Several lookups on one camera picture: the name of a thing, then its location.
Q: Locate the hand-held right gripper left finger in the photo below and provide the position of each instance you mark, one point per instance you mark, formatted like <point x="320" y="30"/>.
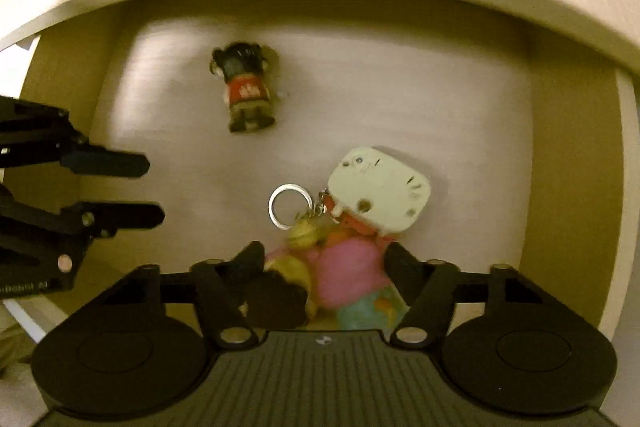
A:
<point x="247" y="259"/>

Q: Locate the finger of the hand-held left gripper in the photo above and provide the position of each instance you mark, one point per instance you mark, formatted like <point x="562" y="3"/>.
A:
<point x="107" y="164"/>
<point x="127" y="217"/>

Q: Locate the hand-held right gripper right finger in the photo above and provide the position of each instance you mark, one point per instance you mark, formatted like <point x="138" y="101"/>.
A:
<point x="400" y="264"/>

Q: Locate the white square plastic case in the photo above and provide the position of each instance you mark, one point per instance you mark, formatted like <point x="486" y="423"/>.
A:
<point x="377" y="189"/>

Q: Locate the red-shirted dark-haired figurine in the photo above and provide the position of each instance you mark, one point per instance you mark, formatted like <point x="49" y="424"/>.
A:
<point x="246" y="89"/>

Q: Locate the white desk drawer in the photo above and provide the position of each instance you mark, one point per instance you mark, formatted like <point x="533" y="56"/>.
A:
<point x="400" y="82"/>

